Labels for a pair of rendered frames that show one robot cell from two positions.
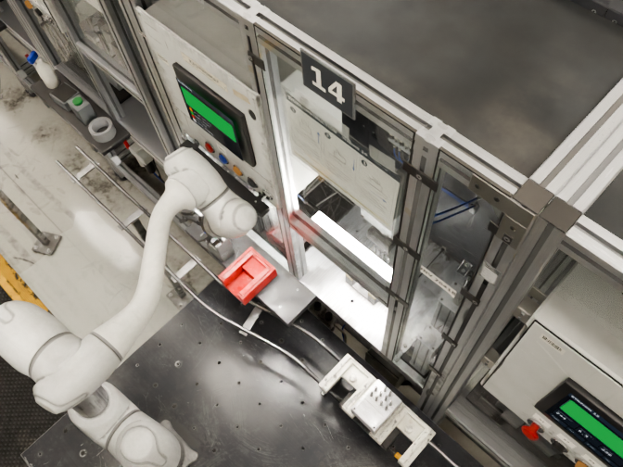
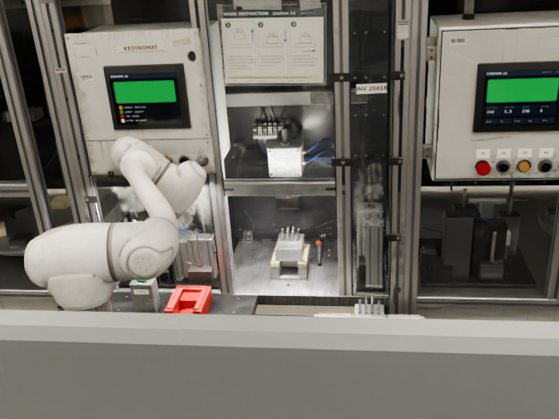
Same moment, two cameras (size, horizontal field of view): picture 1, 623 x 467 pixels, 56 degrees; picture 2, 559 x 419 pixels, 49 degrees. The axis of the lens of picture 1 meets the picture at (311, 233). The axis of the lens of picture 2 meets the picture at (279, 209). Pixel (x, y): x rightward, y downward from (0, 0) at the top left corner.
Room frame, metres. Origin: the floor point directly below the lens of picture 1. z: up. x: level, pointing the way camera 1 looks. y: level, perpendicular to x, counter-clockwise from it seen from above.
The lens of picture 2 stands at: (-0.69, 1.15, 2.08)
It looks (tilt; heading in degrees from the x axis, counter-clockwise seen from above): 25 degrees down; 319
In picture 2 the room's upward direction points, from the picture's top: 4 degrees counter-clockwise
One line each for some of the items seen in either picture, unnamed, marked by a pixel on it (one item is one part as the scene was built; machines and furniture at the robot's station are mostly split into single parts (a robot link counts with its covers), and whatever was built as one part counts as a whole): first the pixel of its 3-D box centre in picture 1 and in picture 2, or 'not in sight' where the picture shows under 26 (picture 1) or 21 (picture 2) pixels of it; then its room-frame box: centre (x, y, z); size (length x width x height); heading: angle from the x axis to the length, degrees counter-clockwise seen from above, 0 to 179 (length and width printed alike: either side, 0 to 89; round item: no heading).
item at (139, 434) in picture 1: (146, 448); not in sight; (0.35, 0.60, 0.85); 0.18 x 0.16 x 0.22; 50
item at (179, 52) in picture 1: (246, 91); (153, 97); (1.08, 0.13, 1.60); 0.42 x 0.29 x 0.46; 40
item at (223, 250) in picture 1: (220, 241); (145, 293); (0.99, 0.32, 0.97); 0.08 x 0.08 x 0.12; 40
